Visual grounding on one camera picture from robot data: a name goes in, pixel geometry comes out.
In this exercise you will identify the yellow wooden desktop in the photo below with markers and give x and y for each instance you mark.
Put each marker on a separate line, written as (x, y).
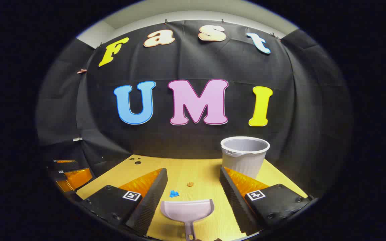
(196, 170)

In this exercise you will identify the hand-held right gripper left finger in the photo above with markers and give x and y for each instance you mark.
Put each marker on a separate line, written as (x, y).
(152, 201)

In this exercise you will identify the light grey plastic dustpan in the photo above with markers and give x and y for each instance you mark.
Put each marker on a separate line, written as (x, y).
(186, 211)

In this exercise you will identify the copper cloth clip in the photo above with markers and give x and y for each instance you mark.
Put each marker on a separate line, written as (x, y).
(82, 71)

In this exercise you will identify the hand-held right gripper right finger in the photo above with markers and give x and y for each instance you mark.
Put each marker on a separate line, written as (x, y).
(233, 201)

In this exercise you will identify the blue paper scrap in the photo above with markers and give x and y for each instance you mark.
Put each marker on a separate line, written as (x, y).
(174, 193)

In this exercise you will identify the black backdrop cloth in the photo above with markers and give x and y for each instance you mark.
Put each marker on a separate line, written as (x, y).
(193, 63)

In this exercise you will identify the white ribbed garbage bin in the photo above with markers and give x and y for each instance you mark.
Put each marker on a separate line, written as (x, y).
(246, 160)

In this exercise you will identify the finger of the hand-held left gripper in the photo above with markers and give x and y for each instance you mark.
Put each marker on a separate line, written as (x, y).
(64, 165)
(77, 179)

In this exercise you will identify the silver cloth clip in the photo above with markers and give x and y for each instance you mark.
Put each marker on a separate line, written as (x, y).
(77, 139)

